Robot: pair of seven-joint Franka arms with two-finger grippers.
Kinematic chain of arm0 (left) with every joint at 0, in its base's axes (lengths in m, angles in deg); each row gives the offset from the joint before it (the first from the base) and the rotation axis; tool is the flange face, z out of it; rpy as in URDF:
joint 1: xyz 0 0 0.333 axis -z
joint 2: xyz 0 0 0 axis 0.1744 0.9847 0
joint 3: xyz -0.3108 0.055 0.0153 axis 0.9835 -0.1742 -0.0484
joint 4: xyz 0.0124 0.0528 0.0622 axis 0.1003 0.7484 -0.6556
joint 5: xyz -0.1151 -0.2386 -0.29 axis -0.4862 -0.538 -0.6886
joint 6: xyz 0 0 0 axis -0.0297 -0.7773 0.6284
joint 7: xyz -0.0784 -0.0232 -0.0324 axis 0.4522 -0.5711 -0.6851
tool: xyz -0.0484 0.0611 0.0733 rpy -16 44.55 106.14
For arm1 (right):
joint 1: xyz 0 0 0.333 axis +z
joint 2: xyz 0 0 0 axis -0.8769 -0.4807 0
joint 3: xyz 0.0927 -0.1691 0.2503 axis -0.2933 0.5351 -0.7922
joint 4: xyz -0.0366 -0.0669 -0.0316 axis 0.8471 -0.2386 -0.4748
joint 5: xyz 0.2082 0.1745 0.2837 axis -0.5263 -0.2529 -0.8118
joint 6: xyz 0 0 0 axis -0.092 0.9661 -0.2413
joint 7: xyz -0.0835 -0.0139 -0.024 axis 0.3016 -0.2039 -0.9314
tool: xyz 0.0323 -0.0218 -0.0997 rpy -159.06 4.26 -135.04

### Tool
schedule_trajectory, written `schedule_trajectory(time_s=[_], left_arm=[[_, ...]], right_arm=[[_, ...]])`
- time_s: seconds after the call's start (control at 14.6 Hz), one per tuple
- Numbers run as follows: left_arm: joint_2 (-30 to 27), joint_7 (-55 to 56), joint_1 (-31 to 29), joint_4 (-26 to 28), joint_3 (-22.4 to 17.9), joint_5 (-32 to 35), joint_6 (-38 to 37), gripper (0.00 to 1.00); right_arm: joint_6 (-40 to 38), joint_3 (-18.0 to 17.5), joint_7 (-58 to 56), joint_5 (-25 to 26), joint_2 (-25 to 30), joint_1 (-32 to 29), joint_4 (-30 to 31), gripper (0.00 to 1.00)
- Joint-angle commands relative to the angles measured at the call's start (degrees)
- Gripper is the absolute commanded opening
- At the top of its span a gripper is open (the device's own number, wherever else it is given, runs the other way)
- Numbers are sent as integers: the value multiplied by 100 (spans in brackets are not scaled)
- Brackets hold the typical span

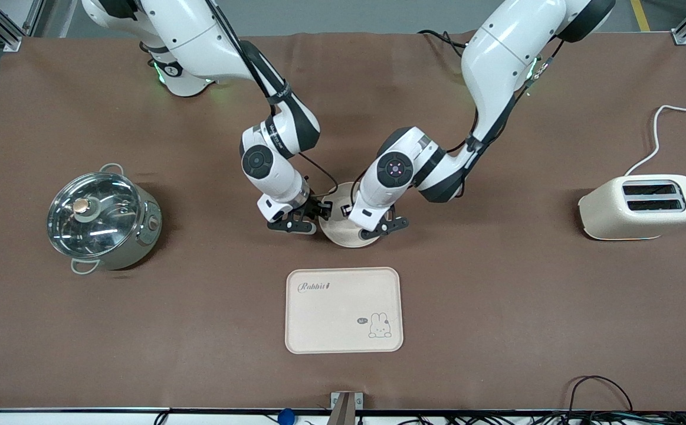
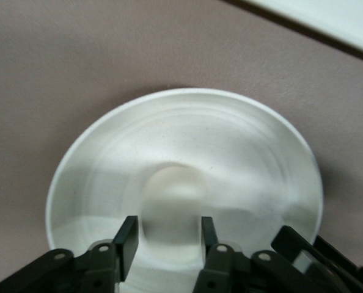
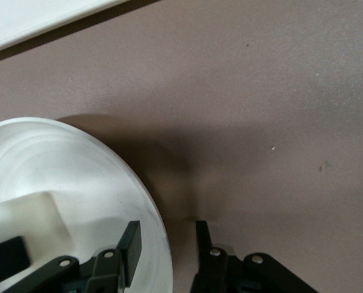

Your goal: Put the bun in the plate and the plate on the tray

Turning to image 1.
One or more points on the round cream plate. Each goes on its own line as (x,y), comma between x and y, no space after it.
(342,233)

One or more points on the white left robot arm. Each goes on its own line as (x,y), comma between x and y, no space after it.
(496,53)

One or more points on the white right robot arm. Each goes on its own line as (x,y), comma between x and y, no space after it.
(201,35)

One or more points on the cream rabbit print tray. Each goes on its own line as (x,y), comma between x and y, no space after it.
(342,310)

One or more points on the steel cooking pot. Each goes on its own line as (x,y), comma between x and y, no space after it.
(145,227)

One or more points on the glass pot lid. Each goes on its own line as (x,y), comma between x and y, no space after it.
(95,215)

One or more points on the blue round knob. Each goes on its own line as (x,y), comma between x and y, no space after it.
(285,417)

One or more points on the cream white two-slot toaster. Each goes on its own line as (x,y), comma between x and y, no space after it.
(614,215)

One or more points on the grey metal table bracket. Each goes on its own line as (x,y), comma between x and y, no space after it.
(345,407)

